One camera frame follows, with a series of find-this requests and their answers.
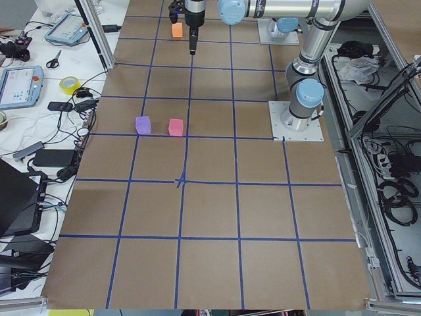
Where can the near teach pendant tablet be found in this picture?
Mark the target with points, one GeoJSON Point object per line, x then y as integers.
{"type": "Point", "coordinates": [21, 87]}

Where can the black power adapter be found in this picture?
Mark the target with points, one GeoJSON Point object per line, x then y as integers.
{"type": "Point", "coordinates": [53, 158]}

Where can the purple foam cube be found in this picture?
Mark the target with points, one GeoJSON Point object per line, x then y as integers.
{"type": "Point", "coordinates": [143, 125]}

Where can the teach pendant tablet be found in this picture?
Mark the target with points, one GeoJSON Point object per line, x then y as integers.
{"type": "Point", "coordinates": [69, 30]}
{"type": "Point", "coordinates": [21, 87]}

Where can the black laptop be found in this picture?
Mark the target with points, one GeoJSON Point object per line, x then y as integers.
{"type": "Point", "coordinates": [21, 196]}

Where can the orange foam cube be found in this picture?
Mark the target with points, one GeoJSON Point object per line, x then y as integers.
{"type": "Point", "coordinates": [177, 30]}

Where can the yellow tape roll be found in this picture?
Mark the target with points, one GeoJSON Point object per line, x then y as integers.
{"type": "Point", "coordinates": [70, 84]}

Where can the far teach pendant tablet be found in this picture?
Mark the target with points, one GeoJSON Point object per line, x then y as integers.
{"type": "Point", "coordinates": [69, 30]}

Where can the black handled scissors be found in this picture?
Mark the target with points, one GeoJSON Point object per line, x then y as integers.
{"type": "Point", "coordinates": [54, 62]}

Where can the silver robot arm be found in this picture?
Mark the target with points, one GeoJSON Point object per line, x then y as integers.
{"type": "Point", "coordinates": [231, 12]}
{"type": "Point", "coordinates": [259, 72]}

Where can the aluminium frame post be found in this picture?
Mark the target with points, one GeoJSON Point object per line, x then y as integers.
{"type": "Point", "coordinates": [95, 29]}

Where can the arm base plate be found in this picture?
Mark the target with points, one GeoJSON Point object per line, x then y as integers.
{"type": "Point", "coordinates": [286, 127]}
{"type": "Point", "coordinates": [282, 31]}

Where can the red foam cube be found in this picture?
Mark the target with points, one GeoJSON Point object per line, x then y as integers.
{"type": "Point", "coordinates": [176, 127]}

